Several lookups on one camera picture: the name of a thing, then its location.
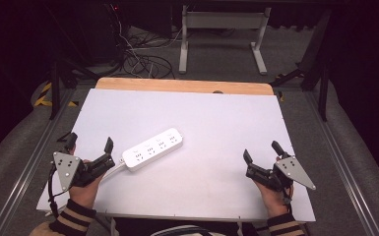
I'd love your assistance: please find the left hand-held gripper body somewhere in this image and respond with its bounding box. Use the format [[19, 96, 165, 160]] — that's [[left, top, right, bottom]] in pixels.
[[50, 150, 116, 193]]

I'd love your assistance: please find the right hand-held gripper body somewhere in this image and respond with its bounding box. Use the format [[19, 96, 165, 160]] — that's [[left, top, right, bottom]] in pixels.
[[245, 155, 317, 193]]

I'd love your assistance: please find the white power strip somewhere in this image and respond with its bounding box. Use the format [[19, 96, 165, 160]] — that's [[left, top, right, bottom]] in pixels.
[[121, 127, 184, 172]]

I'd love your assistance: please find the person's left hand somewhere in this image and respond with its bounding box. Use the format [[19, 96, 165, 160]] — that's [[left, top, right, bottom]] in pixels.
[[68, 158, 106, 209]]

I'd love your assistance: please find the person's right hand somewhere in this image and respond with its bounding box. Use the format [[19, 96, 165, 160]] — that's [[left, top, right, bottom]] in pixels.
[[253, 156, 295, 218]]

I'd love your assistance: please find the yellow black hazard tape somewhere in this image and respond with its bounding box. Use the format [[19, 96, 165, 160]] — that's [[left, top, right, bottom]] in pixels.
[[33, 82, 80, 108]]

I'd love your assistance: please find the black tripod stand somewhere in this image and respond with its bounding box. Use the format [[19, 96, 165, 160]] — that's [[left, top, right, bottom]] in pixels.
[[47, 58, 101, 121]]

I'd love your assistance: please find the white board mat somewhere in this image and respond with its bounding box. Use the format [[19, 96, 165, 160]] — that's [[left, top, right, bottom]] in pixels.
[[35, 88, 317, 224]]

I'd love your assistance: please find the black metal stand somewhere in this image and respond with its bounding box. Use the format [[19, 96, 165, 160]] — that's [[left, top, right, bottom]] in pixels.
[[269, 9, 333, 123]]

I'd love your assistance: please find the person's dark clothing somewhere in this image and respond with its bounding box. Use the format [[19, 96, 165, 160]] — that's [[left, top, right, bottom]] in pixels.
[[110, 217, 271, 236]]

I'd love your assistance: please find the black computer case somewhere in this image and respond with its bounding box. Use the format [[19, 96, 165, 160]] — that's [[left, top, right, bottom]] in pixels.
[[88, 3, 128, 64]]

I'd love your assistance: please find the white power strip cable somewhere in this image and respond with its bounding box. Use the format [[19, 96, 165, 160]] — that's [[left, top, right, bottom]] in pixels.
[[99, 158, 128, 184]]

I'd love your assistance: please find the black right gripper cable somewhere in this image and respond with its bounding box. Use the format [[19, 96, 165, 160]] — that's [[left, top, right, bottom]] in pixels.
[[282, 185, 295, 207]]

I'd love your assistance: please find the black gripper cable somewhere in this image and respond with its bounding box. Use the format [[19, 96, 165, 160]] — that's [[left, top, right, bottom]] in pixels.
[[46, 163, 72, 219], [282, 185, 295, 207]]

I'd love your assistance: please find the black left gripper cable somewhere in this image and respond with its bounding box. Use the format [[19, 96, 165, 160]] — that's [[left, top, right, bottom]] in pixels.
[[46, 163, 72, 219]]

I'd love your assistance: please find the aluminium floor rail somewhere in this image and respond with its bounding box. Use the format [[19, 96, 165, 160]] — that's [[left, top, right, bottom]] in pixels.
[[303, 90, 379, 236], [0, 88, 77, 236]]

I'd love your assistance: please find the tangle of floor cables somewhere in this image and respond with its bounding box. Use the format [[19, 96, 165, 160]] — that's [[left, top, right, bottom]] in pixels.
[[117, 25, 185, 80]]

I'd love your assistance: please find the white metal desk frame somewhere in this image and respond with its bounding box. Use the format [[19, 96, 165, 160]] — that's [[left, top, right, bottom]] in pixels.
[[178, 4, 273, 76]]

